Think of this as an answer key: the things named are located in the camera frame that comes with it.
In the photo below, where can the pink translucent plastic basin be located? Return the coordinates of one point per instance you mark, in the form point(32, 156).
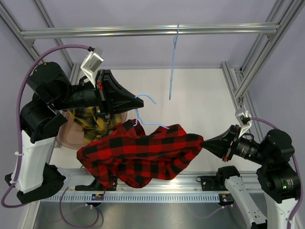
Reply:
point(69, 133)

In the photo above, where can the aluminium frame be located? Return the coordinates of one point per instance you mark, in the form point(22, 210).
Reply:
point(270, 33)

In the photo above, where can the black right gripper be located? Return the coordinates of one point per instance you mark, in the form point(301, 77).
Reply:
point(221, 145)

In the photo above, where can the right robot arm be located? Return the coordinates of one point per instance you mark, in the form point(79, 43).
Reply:
point(279, 181)

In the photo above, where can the red black plaid shirt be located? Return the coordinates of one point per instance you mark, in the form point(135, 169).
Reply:
point(136, 158)

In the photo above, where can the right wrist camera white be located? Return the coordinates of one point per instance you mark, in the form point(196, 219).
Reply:
point(244, 118)

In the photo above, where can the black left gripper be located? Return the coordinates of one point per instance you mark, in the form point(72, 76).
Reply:
point(111, 97)

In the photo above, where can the white slotted cable duct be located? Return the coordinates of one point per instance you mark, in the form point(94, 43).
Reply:
point(112, 197)

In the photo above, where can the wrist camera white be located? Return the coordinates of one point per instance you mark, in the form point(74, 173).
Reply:
point(244, 118)
point(91, 64)

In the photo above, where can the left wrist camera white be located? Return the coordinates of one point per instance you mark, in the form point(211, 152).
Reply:
point(91, 64)

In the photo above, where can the light blue hanger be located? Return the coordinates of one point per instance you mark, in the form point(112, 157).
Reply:
point(146, 118)
point(173, 61)

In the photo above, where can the yellow plaid shirt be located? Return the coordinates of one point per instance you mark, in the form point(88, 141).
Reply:
point(93, 125)

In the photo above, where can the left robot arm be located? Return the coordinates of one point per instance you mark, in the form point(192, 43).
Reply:
point(42, 118)

